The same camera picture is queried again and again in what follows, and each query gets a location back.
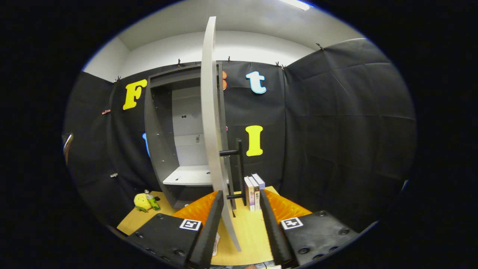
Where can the yellow plush toy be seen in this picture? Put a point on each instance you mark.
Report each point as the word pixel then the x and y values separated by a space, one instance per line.
pixel 142 201

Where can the black backdrop cloth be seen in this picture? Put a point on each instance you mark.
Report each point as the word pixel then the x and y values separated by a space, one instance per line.
pixel 336 130

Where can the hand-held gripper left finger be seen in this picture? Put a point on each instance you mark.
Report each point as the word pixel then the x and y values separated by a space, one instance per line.
pixel 209 231

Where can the green bottle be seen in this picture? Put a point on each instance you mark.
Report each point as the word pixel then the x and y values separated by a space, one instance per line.
pixel 153 202

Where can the white spine book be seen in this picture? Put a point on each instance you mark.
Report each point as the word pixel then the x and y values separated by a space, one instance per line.
pixel 249 194

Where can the brown spine book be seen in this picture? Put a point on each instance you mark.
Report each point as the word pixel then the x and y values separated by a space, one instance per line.
pixel 257 196

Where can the grey shoe cabinet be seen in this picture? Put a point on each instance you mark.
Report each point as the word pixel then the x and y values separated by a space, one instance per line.
pixel 160 149

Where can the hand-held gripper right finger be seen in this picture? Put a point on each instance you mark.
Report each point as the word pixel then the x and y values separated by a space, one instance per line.
pixel 274 231

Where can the long ceiling light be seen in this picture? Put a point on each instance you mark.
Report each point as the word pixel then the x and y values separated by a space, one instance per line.
pixel 298 4

